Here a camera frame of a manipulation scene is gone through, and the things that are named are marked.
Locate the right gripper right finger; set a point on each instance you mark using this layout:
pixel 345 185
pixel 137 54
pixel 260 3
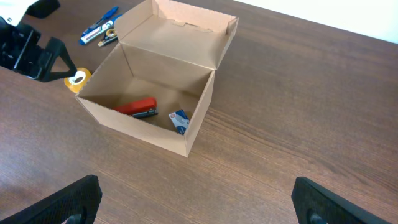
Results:
pixel 316 204

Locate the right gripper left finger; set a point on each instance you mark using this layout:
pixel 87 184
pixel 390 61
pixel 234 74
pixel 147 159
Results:
pixel 76 203

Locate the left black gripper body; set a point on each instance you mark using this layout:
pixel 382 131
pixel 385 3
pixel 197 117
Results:
pixel 20 51

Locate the yellow adhesive tape roll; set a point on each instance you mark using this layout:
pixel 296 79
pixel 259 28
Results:
pixel 77 82

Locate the orange red stapler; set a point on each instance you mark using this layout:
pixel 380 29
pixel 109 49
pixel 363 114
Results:
pixel 142 108

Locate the brown cardboard box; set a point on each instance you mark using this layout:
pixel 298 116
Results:
pixel 167 50

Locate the blue white staples box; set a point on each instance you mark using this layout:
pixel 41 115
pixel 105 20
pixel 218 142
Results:
pixel 180 121

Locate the blue white marker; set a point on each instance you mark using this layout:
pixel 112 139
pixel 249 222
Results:
pixel 97 31

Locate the yellow black correction tape dispenser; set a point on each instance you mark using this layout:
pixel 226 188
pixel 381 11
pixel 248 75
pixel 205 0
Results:
pixel 109 37

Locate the blue ballpoint pen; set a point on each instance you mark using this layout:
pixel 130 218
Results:
pixel 105 17

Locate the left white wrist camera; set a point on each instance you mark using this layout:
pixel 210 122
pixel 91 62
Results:
pixel 12 11

